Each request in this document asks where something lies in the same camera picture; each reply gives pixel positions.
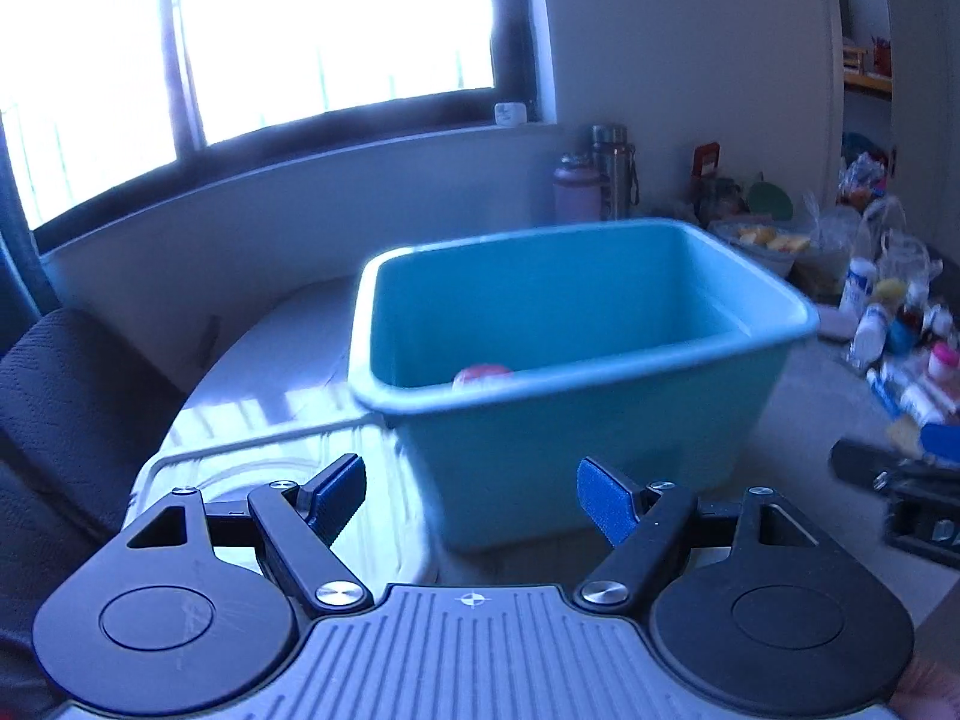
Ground small white bottle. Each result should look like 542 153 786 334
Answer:
850 304 887 367

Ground colourful snack bags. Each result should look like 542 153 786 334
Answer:
838 152 895 212

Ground white plastic bottle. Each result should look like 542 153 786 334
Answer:
838 258 876 320

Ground dark framed window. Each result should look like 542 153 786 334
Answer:
0 0 562 256

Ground black fabric chair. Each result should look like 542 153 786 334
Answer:
0 307 188 691

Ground pink water bottle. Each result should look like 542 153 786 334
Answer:
553 154 605 225

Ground steel water bottle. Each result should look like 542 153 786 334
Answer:
589 124 640 222

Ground teal plastic basin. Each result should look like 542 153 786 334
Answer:
349 217 822 552

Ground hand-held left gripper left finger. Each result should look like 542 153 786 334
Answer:
120 454 374 612

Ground white cable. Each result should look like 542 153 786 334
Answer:
145 416 395 470

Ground white tube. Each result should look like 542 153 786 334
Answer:
868 366 950 427

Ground blue flat object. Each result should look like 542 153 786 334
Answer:
919 423 960 463

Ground clear plastic bag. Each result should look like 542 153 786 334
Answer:
793 195 863 302

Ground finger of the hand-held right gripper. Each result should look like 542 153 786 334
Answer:
830 439 912 492

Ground wooden wall shelf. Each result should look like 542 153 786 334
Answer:
840 45 895 100

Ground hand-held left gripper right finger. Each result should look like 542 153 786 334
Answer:
574 456 826 612

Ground clear container with yellow food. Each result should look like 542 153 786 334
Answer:
709 219 817 280

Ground green round lid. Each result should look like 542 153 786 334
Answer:
750 180 794 223

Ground red and white round object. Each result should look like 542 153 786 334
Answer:
452 364 515 391

